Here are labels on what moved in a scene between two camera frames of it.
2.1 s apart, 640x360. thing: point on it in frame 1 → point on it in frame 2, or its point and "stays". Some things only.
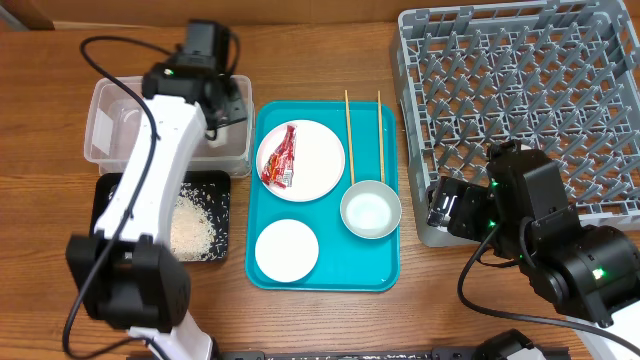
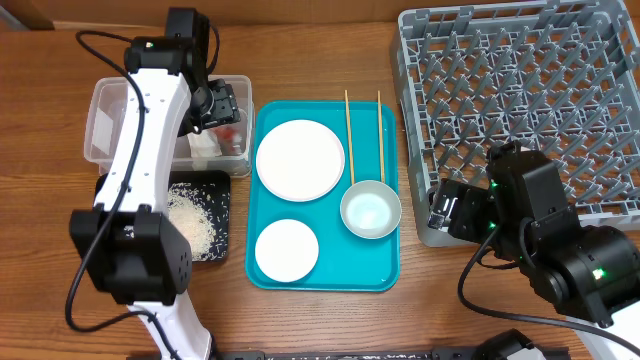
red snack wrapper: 278,168 → 226,137
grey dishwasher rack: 562,78 stays
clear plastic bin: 113,121 stays
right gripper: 439,201 stays
